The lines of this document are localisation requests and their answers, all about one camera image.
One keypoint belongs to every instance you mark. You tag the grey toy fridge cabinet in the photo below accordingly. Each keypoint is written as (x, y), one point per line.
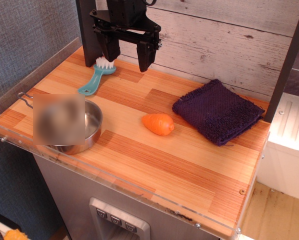
(72, 191)

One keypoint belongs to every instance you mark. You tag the clear acrylic edge guard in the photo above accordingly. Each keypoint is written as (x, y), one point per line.
(182, 213)

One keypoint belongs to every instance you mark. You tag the dark purple folded cloth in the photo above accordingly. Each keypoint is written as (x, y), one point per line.
(217, 113)

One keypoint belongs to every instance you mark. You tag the dark vertical post left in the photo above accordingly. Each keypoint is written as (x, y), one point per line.
(90, 44)

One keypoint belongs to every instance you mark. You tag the teal dish brush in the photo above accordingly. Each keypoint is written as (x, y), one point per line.
(101, 67)

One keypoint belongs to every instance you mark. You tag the silver dispenser button panel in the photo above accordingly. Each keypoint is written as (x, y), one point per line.
(112, 223)

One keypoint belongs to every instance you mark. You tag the yellow object bottom left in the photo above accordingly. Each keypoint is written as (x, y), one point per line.
(15, 234)

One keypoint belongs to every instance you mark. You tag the dark vertical post right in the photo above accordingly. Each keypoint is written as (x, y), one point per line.
(283, 76)

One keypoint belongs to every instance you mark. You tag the orange plastic carrot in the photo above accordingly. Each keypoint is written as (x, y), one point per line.
(159, 123)

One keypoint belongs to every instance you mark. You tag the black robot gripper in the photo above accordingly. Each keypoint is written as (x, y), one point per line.
(127, 20)

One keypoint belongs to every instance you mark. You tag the silver metal pot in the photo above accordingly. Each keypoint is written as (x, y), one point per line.
(67, 123)

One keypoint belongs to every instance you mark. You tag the dark vertical post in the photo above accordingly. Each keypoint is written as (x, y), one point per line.
(90, 44)
(283, 76)

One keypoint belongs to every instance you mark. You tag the white toy sink unit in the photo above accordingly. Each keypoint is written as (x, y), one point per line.
(279, 167)

